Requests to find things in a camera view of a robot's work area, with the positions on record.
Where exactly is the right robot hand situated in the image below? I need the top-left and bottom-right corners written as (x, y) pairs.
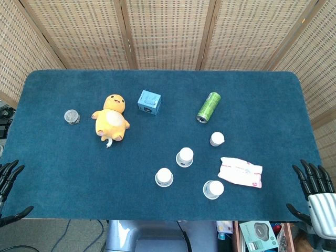
top-left (286, 159), bottom-right (336, 241)

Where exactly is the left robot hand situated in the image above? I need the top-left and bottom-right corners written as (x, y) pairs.
top-left (0, 159), bottom-right (34, 228)

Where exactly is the white floral paper cup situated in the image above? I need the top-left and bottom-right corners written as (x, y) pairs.
top-left (175, 147), bottom-right (195, 168)
top-left (154, 167), bottom-right (174, 188)
top-left (202, 180), bottom-right (225, 201)

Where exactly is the black electronic equipment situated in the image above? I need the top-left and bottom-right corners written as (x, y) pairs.
top-left (0, 99), bottom-right (14, 140)

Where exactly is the teal product box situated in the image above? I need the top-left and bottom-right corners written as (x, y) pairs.
top-left (238, 220), bottom-right (279, 252)

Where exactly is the dark blue table mat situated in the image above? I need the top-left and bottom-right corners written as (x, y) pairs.
top-left (0, 69), bottom-right (331, 221)

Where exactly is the white pink wipes pack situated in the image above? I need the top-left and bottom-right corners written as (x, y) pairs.
top-left (217, 156), bottom-right (264, 189)

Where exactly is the white orange printed packet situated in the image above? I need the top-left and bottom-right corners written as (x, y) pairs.
top-left (216, 220), bottom-right (234, 241)

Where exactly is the yellow plush toy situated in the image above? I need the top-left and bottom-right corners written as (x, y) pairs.
top-left (91, 94), bottom-right (131, 149)

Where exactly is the woven rattan screen panel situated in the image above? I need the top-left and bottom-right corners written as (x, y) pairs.
top-left (198, 0), bottom-right (328, 71)
top-left (120, 0), bottom-right (218, 71)
top-left (0, 0), bottom-right (66, 108)
top-left (19, 0), bottom-right (138, 71)
top-left (270, 0), bottom-right (336, 169)

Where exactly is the small white lidded jar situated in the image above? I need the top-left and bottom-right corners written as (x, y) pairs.
top-left (209, 131), bottom-right (226, 148)

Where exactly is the grey blue robot torso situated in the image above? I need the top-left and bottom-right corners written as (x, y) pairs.
top-left (104, 219), bottom-right (218, 252)

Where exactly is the green drink can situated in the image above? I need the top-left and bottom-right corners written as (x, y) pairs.
top-left (196, 91), bottom-right (222, 124)

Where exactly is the light blue cardboard box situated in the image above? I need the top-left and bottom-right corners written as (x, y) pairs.
top-left (137, 90), bottom-right (162, 116)

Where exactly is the blue floor cable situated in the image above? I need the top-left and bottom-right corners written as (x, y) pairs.
top-left (51, 219), bottom-right (73, 251)

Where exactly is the black torso cable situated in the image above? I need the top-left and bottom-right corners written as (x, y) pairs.
top-left (177, 221), bottom-right (194, 252)

